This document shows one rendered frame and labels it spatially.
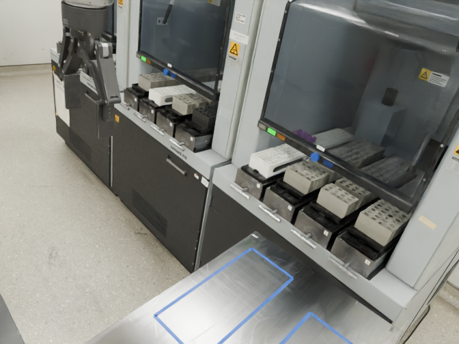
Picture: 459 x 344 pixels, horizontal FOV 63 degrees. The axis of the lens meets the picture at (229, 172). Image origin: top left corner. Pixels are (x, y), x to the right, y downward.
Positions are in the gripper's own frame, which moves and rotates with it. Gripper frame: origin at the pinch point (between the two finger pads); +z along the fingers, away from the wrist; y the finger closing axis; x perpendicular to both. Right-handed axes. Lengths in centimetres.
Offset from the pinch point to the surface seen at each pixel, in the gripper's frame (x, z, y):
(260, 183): 66, 39, -4
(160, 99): 70, 35, -76
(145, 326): 0.4, 37.9, 23.4
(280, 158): 80, 34, -8
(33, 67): 105, 115, -359
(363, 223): 74, 35, 33
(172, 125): 66, 41, -59
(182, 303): 10.3, 37.9, 23.1
